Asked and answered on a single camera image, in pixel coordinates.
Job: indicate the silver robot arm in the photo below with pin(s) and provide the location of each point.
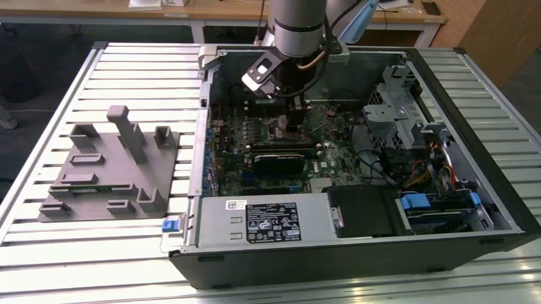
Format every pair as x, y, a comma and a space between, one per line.
295, 19

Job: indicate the CPU socket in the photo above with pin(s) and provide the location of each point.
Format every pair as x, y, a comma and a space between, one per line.
276, 134

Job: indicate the black RAM slot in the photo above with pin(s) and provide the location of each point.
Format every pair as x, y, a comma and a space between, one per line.
258, 110
283, 148
258, 106
312, 152
283, 142
283, 145

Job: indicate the metal drive cage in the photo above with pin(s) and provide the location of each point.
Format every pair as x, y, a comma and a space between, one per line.
379, 114

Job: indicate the grey case hinge block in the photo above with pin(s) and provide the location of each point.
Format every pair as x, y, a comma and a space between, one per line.
207, 55

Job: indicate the green motherboard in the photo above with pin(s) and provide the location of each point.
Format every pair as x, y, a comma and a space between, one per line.
338, 152

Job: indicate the black graphics card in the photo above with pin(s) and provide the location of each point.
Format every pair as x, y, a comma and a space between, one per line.
276, 164

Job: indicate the silver chipset heatsink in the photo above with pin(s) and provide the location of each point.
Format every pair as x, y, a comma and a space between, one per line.
320, 185

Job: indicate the small black box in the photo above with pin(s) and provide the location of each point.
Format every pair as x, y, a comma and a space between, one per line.
431, 8

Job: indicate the black plastic shroud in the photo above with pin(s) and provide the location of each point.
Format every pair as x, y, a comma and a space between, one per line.
363, 212

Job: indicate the silver metal support bar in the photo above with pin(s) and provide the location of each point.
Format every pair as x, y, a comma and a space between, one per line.
458, 164

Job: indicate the wooden cabinet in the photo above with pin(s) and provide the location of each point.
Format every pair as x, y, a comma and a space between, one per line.
498, 38

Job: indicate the grey power supply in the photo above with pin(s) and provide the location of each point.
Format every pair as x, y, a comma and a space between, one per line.
219, 221

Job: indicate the grey parts rack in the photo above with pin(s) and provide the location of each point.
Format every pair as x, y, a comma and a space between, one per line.
109, 164

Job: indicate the wooden desk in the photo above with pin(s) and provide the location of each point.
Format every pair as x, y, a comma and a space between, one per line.
84, 14

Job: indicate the black hard disk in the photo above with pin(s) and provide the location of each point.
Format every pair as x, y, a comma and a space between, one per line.
435, 221

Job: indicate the blue case latch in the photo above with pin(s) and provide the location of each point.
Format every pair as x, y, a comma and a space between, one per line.
168, 225

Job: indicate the small blue latch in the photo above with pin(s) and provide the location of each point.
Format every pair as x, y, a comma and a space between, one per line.
474, 199

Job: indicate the black PC case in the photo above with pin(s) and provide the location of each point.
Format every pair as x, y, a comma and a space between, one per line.
295, 269

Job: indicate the green RAM stick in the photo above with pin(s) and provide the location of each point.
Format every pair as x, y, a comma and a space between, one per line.
91, 189

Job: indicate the grey stand foot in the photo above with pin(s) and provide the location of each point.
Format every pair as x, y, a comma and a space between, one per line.
8, 122

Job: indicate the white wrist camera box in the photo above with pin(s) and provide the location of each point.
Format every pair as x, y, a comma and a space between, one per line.
259, 71

